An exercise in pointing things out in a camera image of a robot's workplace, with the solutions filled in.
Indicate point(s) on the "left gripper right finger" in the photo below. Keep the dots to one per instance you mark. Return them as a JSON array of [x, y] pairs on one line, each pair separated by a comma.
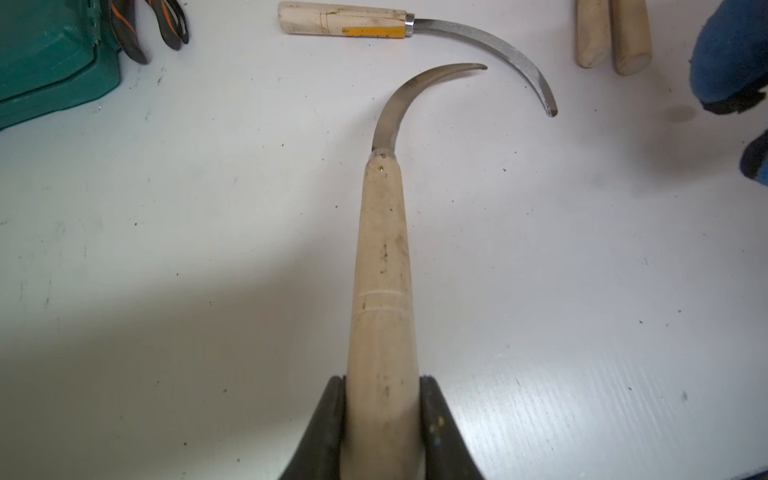
[[446, 454]]

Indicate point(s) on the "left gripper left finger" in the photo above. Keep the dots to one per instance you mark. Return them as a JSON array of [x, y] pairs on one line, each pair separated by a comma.
[[317, 455]]

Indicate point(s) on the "blue grey microfiber rag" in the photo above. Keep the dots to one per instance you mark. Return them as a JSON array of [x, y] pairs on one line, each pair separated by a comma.
[[728, 68]]

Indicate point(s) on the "green plastic tool case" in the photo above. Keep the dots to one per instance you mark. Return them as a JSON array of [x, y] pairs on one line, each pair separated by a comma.
[[55, 55]]

